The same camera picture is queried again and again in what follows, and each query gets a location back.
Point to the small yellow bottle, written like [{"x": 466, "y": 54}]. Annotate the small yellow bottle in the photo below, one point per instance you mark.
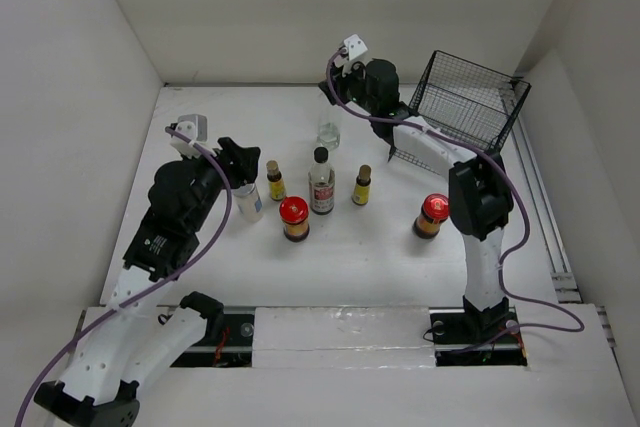
[
  {"x": 277, "y": 189},
  {"x": 360, "y": 195}
]

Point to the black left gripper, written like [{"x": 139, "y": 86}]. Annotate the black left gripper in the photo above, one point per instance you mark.
[{"x": 238, "y": 163}]

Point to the white silver lid jar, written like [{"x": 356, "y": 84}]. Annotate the white silver lid jar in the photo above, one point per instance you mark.
[{"x": 248, "y": 202}]

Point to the red label vinegar bottle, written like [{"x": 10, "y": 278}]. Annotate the red label vinegar bottle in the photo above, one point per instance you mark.
[{"x": 321, "y": 180}]

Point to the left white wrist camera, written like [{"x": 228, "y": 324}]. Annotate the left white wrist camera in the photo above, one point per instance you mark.
[{"x": 194, "y": 128}]

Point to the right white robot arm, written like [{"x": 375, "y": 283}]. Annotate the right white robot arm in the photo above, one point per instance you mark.
[{"x": 480, "y": 195}]

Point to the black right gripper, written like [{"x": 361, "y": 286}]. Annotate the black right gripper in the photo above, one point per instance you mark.
[{"x": 339, "y": 80}]

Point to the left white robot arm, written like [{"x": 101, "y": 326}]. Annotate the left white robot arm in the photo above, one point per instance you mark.
[{"x": 115, "y": 358}]

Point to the clear glass oil bottle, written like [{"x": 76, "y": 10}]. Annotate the clear glass oil bottle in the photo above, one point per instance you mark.
[{"x": 329, "y": 125}]

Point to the red lid jar left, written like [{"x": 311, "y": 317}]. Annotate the red lid jar left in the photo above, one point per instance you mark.
[{"x": 294, "y": 214}]

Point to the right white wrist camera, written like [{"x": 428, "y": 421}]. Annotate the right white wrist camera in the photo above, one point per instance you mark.
[{"x": 352, "y": 51}]

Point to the black wire basket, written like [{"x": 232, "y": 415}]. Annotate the black wire basket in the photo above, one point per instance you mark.
[{"x": 468, "y": 102}]

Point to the red lid jar right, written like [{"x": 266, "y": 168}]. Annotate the red lid jar right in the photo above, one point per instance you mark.
[{"x": 434, "y": 212}]

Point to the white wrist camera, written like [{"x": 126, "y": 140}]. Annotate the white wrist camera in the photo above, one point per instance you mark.
[
  {"x": 194, "y": 128},
  {"x": 352, "y": 51}
]

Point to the red lid jar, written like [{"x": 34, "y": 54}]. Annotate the red lid jar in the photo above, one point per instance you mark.
[
  {"x": 434, "y": 212},
  {"x": 294, "y": 214}
]

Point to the black metal base rail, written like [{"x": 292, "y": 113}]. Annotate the black metal base rail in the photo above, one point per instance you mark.
[{"x": 347, "y": 338}]

